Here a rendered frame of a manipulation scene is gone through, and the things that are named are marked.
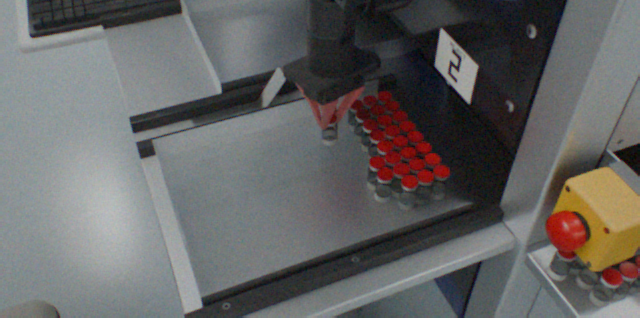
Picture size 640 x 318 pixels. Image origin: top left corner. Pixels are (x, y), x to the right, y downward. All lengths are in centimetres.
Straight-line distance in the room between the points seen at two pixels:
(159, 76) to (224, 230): 34
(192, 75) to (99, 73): 157
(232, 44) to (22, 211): 122
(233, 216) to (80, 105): 169
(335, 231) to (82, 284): 122
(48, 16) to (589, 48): 102
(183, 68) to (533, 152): 58
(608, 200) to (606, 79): 12
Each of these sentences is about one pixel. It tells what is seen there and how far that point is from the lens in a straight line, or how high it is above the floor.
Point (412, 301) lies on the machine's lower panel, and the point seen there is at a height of 46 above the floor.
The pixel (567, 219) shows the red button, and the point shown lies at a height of 101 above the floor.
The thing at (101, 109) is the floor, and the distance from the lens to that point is 238.
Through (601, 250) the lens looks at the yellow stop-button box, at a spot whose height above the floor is 100.
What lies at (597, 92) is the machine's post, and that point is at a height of 112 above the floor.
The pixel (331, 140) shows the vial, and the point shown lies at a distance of 82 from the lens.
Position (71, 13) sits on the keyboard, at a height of 83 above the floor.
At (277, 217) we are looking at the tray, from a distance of 78.
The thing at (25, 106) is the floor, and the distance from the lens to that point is 250.
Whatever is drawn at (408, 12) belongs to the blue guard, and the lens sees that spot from 87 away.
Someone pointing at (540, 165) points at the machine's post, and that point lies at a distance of 70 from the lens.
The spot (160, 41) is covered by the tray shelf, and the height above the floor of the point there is 88.
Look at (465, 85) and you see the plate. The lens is 78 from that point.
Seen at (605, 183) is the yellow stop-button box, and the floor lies 103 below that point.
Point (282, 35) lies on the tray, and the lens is 107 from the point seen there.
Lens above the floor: 149
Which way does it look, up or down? 44 degrees down
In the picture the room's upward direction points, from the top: straight up
